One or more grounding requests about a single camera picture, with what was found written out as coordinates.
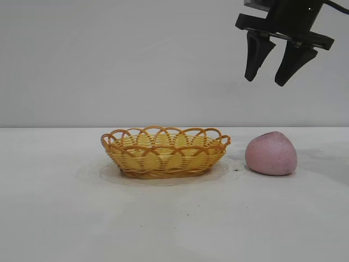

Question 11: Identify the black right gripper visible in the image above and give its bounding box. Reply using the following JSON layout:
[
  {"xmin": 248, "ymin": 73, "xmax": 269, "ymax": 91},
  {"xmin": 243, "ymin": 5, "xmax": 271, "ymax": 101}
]
[{"xmin": 235, "ymin": 0, "xmax": 335, "ymax": 87}]

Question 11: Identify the pink round bun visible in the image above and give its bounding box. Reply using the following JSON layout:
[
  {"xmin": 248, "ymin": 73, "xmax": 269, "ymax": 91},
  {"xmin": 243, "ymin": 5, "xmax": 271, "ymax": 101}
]
[{"xmin": 244, "ymin": 131, "xmax": 298, "ymax": 176}]

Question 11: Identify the yellow woven wicker basket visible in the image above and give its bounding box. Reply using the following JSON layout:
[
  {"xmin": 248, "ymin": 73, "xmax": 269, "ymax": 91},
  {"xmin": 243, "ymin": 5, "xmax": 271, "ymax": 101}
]
[{"xmin": 100, "ymin": 125, "xmax": 232, "ymax": 180}]

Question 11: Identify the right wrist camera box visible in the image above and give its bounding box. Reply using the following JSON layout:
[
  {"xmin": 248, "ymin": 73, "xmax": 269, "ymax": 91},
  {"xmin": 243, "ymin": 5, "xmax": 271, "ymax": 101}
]
[{"xmin": 244, "ymin": 0, "xmax": 273, "ymax": 13}]

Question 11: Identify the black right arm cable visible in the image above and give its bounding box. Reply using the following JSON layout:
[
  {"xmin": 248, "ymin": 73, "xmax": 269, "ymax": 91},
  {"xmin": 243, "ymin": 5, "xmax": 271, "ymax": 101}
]
[{"xmin": 326, "ymin": 0, "xmax": 349, "ymax": 15}]

